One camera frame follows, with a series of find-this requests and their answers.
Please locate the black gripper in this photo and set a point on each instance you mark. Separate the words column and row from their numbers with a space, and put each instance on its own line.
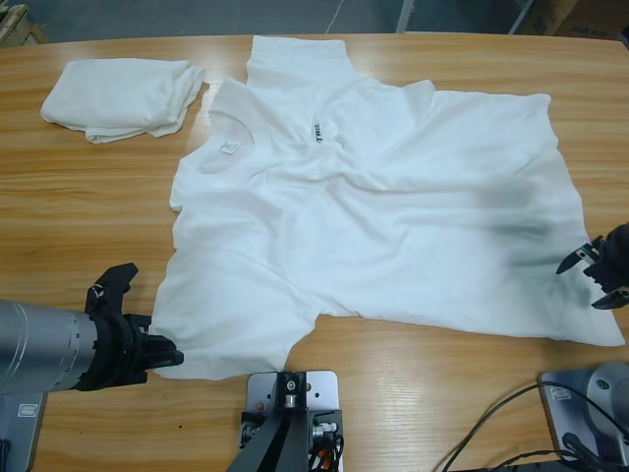
column 113, row 354
column 614, row 260

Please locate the white t-shirt with black print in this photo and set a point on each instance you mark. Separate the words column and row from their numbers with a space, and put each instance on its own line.
column 344, row 221

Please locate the folded plain white t-shirt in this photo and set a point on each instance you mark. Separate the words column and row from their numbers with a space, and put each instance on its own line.
column 118, row 98

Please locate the brown cardboard box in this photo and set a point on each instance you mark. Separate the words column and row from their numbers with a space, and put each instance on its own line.
column 580, row 15

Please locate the wooden pallet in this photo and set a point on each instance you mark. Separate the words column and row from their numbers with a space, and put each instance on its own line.
column 19, row 24

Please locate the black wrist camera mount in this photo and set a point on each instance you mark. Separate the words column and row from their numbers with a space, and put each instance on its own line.
column 113, row 280

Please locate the grey base plate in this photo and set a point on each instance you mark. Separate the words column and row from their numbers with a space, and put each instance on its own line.
column 565, row 408
column 29, row 428

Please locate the dark camera post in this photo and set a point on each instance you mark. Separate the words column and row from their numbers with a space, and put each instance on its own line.
column 275, row 442

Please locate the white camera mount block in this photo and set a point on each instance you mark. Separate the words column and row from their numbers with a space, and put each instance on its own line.
column 322, row 388

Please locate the white metal frame leg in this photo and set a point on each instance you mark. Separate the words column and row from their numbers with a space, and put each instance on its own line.
column 406, row 15
column 522, row 15

